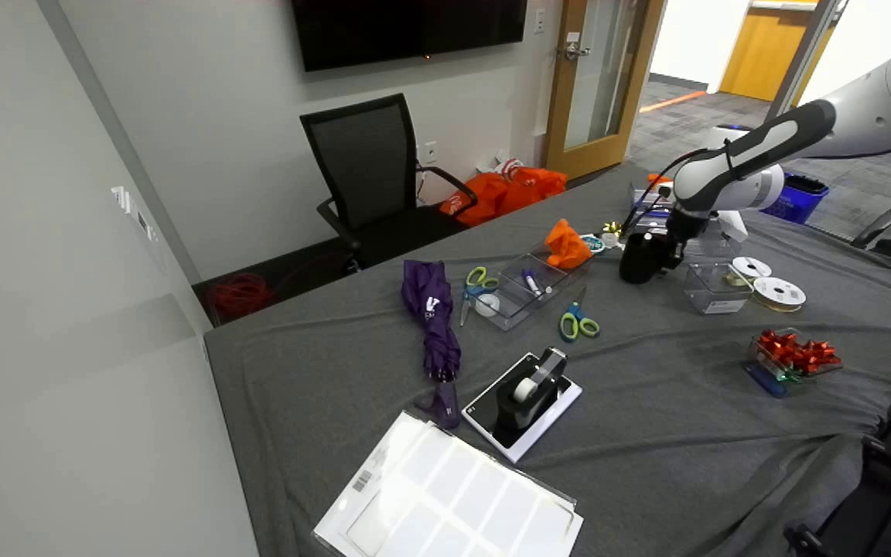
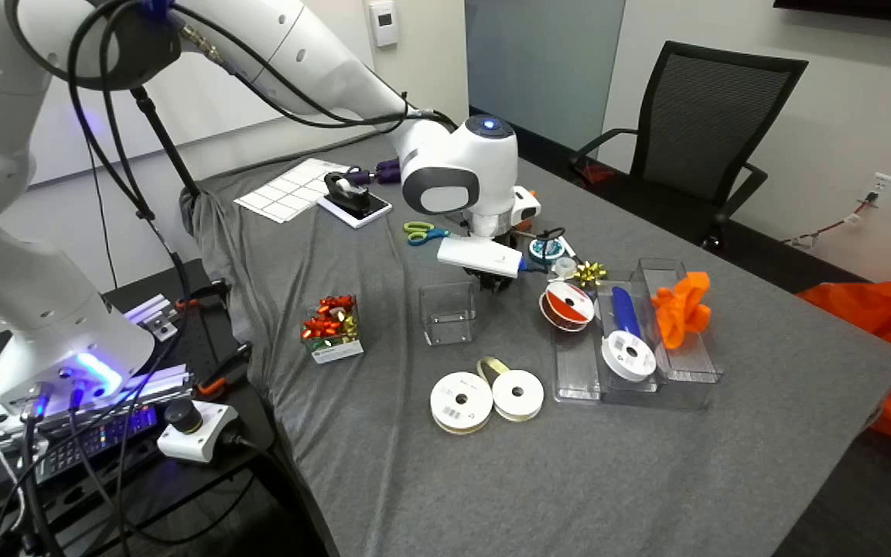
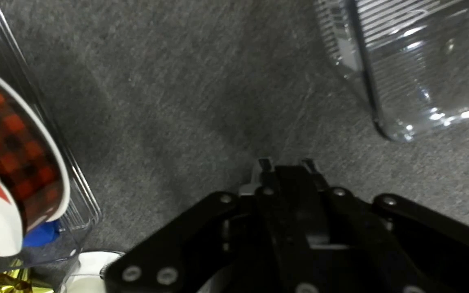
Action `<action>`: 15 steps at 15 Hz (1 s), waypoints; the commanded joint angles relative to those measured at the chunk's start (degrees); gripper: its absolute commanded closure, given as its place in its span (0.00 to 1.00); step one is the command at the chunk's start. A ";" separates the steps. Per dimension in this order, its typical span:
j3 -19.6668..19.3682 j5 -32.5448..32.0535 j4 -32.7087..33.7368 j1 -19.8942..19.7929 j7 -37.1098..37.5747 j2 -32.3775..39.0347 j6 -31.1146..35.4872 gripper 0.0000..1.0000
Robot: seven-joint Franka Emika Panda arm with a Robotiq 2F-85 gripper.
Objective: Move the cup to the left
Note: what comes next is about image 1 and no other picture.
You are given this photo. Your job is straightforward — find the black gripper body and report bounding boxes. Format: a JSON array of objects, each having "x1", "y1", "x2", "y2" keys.
[{"x1": 659, "y1": 204, "x2": 702, "y2": 258}]

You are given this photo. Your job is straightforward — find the black cup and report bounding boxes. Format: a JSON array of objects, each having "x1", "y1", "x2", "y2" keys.
[{"x1": 616, "y1": 229, "x2": 674, "y2": 287}]

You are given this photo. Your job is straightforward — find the yellow scissors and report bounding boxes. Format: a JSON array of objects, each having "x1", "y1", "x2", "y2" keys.
[{"x1": 593, "y1": 217, "x2": 630, "y2": 258}]

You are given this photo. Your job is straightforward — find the small white ribbon spool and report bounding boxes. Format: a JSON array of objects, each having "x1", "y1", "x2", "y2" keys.
[{"x1": 725, "y1": 255, "x2": 778, "y2": 290}]

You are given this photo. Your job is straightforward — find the orange cloth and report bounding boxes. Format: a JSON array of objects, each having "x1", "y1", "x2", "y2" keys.
[{"x1": 543, "y1": 217, "x2": 593, "y2": 276}]

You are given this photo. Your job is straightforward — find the large white ribbon spool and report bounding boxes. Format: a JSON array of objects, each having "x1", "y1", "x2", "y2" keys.
[{"x1": 752, "y1": 276, "x2": 810, "y2": 317}]

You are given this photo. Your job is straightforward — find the green blue-trimmed scissors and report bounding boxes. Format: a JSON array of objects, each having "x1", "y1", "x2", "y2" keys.
[{"x1": 555, "y1": 296, "x2": 607, "y2": 347}]

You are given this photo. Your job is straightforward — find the blue bin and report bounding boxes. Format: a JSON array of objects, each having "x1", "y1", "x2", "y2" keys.
[{"x1": 764, "y1": 170, "x2": 831, "y2": 226}]

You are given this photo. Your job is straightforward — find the grey tablecloth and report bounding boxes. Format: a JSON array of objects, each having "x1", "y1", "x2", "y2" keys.
[{"x1": 202, "y1": 158, "x2": 891, "y2": 557}]

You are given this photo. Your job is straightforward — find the wooden door with glass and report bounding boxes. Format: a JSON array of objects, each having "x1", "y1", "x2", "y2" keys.
[{"x1": 543, "y1": 0, "x2": 672, "y2": 183}]

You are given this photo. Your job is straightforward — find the orange bags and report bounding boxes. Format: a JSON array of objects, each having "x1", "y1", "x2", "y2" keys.
[{"x1": 438, "y1": 164, "x2": 574, "y2": 229}]

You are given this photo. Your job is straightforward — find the black tape dispenser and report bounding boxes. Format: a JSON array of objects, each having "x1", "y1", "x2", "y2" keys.
[{"x1": 496, "y1": 344, "x2": 574, "y2": 427}]

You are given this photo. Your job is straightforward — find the yellow wooden door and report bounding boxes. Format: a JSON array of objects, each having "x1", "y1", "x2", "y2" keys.
[{"x1": 717, "y1": 4, "x2": 818, "y2": 104}]

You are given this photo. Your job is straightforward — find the white and black flat box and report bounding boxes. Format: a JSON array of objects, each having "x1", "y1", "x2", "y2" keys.
[{"x1": 457, "y1": 354, "x2": 586, "y2": 465}]

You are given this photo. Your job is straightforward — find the purple folded umbrella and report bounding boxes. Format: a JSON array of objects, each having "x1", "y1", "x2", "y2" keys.
[{"x1": 399, "y1": 258, "x2": 466, "y2": 433}]

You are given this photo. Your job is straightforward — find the black mesh office chair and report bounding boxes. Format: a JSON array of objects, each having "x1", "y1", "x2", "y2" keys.
[{"x1": 297, "y1": 89, "x2": 484, "y2": 273}]

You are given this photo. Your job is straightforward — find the white label sheets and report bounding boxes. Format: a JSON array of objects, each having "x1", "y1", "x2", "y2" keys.
[{"x1": 313, "y1": 409, "x2": 587, "y2": 557}]

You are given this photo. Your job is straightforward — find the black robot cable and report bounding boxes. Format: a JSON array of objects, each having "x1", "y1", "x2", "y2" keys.
[{"x1": 622, "y1": 152, "x2": 699, "y2": 241}]

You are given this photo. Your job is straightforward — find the black wall television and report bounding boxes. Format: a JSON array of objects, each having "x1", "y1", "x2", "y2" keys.
[{"x1": 287, "y1": 0, "x2": 533, "y2": 76}]

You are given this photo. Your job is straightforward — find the red cable coil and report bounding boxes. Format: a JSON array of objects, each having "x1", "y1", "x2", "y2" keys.
[{"x1": 203, "y1": 270, "x2": 278, "y2": 324}]

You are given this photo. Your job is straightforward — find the white wall plate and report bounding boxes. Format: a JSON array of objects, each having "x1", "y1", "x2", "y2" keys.
[{"x1": 108, "y1": 183, "x2": 159, "y2": 241}]

